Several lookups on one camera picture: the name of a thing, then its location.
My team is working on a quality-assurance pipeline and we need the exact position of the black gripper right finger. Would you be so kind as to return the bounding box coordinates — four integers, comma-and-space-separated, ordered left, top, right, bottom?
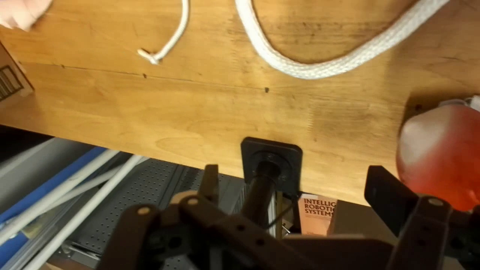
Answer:
363, 164, 480, 270

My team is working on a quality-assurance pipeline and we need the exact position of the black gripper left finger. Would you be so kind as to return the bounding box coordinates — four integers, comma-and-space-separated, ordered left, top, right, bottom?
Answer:
94, 164, 301, 270

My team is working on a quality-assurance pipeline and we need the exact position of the thin white cord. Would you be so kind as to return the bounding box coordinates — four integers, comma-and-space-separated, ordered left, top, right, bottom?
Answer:
136, 0, 192, 66

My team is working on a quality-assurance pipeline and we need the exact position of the thick white rope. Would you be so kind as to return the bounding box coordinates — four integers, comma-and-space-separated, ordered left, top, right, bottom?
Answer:
234, 0, 451, 81

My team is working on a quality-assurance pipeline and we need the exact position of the white pipe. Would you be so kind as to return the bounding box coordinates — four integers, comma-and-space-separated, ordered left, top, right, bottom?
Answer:
0, 149, 120, 246
21, 155, 147, 270

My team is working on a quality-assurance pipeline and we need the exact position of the blue roll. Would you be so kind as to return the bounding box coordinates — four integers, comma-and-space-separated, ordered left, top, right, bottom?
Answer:
0, 147, 108, 267

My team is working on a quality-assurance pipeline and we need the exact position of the black stand pole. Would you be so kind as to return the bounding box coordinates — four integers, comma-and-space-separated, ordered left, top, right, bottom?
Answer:
240, 137, 304, 230

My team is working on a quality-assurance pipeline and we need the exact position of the cardboard box with shipping label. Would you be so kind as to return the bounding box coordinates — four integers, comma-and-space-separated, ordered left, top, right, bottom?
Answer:
0, 42, 36, 104

